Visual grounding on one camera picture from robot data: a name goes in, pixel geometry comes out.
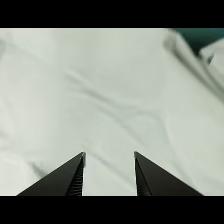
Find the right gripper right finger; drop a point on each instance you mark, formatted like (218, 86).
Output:
(153, 181)

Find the white T-shirt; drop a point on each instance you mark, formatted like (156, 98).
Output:
(110, 100)

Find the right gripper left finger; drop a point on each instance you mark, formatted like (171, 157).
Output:
(68, 180)

